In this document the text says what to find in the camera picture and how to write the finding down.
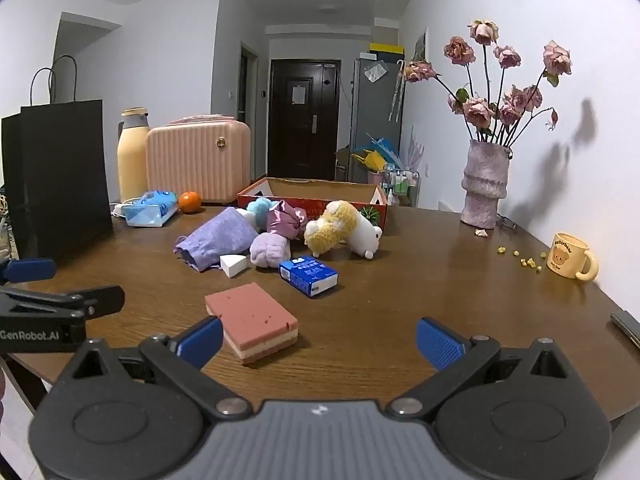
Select dark brown entrance door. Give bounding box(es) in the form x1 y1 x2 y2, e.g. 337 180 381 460
269 58 342 181

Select mauve ceramic vase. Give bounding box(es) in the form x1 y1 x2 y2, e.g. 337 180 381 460
460 139 513 230

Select blue tissue packet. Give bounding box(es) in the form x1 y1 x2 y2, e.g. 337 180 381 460
278 255 339 299

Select yellow thermos bottle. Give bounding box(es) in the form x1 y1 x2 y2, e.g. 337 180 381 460
117 107 151 203

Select grey refrigerator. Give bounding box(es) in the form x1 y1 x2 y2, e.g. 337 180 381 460
350 57 403 153

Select white sponge wedge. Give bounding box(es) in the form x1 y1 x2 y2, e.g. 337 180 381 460
220 253 249 278

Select blue tissue pack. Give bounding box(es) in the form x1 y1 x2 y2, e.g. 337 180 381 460
124 190 179 228

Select pink ribbed suitcase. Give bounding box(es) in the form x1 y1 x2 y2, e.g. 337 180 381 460
146 116 252 206

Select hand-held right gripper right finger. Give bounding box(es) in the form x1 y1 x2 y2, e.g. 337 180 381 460
387 317 571 420

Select black phone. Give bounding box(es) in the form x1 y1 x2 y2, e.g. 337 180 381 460
611 311 640 350

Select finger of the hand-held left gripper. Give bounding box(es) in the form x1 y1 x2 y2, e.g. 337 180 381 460
0 258 57 285
0 285 126 320

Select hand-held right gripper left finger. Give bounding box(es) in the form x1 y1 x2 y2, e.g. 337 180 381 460
70 316 251 421

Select pink satin scrunchie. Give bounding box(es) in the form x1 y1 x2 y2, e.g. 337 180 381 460
266 200 308 240

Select yellow bear mug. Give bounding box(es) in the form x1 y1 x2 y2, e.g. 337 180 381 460
546 231 599 281

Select white folded umbrella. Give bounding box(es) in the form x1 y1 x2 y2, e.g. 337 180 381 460
389 59 405 122

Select pink layered sponge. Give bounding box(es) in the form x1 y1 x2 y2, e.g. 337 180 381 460
204 282 299 365

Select side door frame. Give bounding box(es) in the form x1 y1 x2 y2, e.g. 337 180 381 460
239 42 261 128

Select purple wall sticker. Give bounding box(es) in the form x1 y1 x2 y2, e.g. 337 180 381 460
407 125 426 168

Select metal storage cart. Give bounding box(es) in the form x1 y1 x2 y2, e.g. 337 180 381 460
385 167 421 207

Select bunch of dried pink roses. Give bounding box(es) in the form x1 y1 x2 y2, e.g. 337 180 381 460
402 20 573 148

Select orange cardboard box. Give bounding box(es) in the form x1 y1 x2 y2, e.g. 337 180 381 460
237 177 388 236

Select lilac fluffy sock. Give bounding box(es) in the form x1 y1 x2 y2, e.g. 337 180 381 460
249 232 292 270

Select black paper bag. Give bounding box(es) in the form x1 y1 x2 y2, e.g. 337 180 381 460
1 55 115 263

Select scattered yellow crumbs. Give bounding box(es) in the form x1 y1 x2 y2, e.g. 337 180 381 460
495 245 546 273

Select light blue fluffy plush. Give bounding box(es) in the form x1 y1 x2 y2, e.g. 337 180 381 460
237 197 279 233

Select purple cloth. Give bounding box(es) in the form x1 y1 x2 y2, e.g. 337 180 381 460
174 206 259 273

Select yellow and white plush toy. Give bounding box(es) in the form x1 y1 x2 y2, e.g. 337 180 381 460
304 200 383 261

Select blue and yellow toy pile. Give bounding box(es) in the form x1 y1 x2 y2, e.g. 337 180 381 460
350 132 401 171

